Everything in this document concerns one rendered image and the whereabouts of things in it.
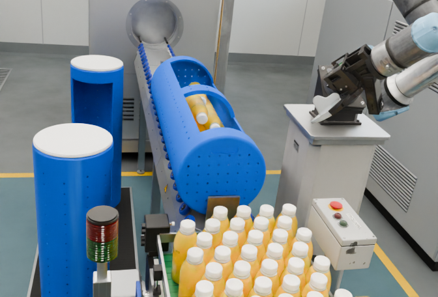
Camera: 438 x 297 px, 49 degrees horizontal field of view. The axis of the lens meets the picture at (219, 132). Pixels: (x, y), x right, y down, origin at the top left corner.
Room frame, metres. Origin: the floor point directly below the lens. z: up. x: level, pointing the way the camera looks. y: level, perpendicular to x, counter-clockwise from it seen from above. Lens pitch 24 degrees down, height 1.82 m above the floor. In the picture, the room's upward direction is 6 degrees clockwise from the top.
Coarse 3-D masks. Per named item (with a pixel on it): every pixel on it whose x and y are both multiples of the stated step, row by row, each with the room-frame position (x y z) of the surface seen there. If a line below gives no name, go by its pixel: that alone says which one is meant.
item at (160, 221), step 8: (144, 216) 1.19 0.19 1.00; (152, 216) 1.19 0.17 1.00; (160, 216) 1.20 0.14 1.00; (144, 224) 1.16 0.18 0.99; (152, 224) 1.15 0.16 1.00; (160, 224) 1.16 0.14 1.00; (168, 224) 1.16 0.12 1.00; (144, 232) 1.14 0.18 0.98; (152, 232) 1.14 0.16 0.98; (160, 232) 1.14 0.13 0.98; (168, 232) 1.15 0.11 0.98; (144, 240) 1.15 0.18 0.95; (152, 240) 1.14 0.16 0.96; (152, 248) 1.14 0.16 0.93; (168, 248) 1.15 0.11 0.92; (152, 256) 1.14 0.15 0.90
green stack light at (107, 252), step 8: (88, 240) 0.78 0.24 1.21; (112, 240) 0.79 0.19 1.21; (88, 248) 0.78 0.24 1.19; (96, 248) 0.78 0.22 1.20; (104, 248) 0.78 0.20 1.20; (112, 248) 0.79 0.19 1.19; (88, 256) 0.79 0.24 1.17; (96, 256) 0.78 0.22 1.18; (104, 256) 0.78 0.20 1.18; (112, 256) 0.79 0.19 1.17
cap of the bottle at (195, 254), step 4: (192, 248) 0.96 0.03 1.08; (196, 248) 0.96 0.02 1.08; (200, 248) 0.96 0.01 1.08; (188, 252) 0.94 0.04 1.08; (192, 252) 0.95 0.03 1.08; (196, 252) 0.95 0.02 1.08; (200, 252) 0.95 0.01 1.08; (188, 256) 0.94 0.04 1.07; (192, 256) 0.93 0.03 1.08; (196, 256) 0.93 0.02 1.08; (200, 256) 0.93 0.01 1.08; (188, 260) 0.94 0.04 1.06; (192, 260) 0.93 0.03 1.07; (196, 260) 0.93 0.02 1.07; (200, 260) 0.93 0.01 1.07
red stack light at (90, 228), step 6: (114, 222) 0.79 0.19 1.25; (90, 228) 0.78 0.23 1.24; (96, 228) 0.78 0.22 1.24; (102, 228) 0.78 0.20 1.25; (108, 228) 0.78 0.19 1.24; (114, 228) 0.79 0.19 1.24; (90, 234) 0.78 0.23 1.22; (96, 234) 0.78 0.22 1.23; (102, 234) 0.78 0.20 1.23; (108, 234) 0.78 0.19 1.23; (114, 234) 0.79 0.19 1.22; (96, 240) 0.78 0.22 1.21; (102, 240) 0.78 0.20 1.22; (108, 240) 0.78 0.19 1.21
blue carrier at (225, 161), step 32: (160, 64) 2.11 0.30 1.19; (192, 64) 2.15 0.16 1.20; (160, 96) 1.82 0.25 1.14; (224, 96) 1.76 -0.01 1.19; (192, 128) 1.39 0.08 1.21; (224, 128) 1.36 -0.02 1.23; (192, 160) 1.28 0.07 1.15; (224, 160) 1.30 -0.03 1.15; (256, 160) 1.33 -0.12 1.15; (192, 192) 1.28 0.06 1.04; (224, 192) 1.31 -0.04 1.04; (256, 192) 1.33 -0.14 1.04
